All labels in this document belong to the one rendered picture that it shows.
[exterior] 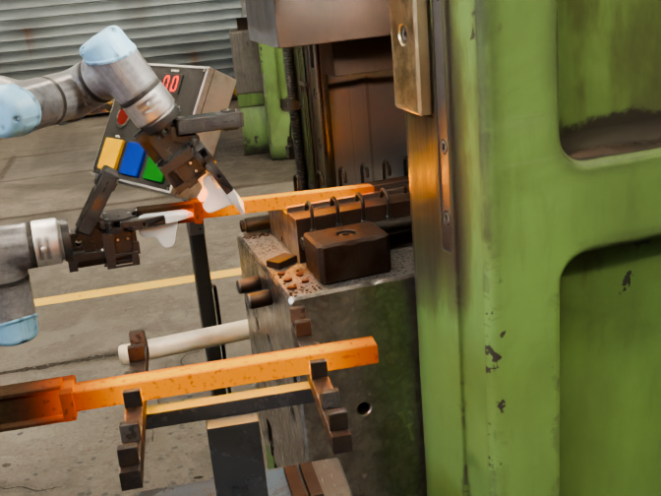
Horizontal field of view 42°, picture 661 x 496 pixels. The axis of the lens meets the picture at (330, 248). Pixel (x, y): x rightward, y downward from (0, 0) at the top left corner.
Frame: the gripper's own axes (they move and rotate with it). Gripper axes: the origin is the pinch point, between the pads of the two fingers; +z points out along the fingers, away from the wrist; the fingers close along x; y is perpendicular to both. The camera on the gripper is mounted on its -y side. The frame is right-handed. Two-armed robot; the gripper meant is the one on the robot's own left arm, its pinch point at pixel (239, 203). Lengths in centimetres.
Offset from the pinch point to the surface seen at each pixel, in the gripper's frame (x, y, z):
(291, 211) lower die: 2.9, -6.1, 5.7
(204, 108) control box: -41.2, -7.4, -7.8
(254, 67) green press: -494, -86, 87
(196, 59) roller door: -781, -82, 104
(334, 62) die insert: 4.0, -26.1, -10.7
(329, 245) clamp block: 19.6, -6.4, 7.7
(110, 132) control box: -66, 12, -11
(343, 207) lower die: 5.4, -13.6, 10.0
